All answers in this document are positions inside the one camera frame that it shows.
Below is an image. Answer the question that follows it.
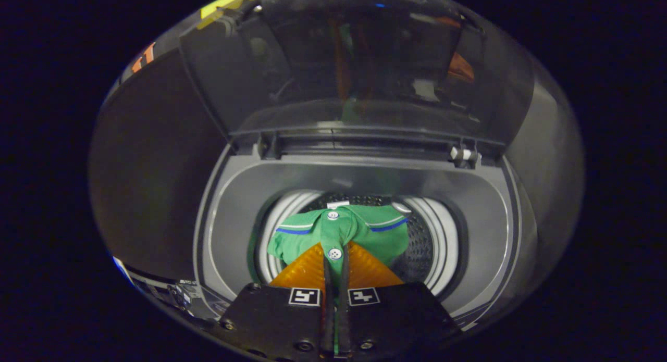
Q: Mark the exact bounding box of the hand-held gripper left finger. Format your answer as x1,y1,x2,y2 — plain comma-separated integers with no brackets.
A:
219,242,335,360

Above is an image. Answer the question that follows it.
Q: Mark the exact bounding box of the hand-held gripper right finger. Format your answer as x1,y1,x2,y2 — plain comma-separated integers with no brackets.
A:
338,241,462,359

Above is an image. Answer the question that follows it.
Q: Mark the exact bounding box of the green polo shirt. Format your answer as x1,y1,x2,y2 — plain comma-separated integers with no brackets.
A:
267,201,411,279

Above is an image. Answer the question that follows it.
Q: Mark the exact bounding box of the dark grey washing machine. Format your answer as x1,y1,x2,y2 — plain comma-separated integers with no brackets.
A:
193,138,538,334

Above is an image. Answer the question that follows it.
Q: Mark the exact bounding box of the washing machine lid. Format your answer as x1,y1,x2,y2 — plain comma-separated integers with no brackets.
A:
179,0,536,160

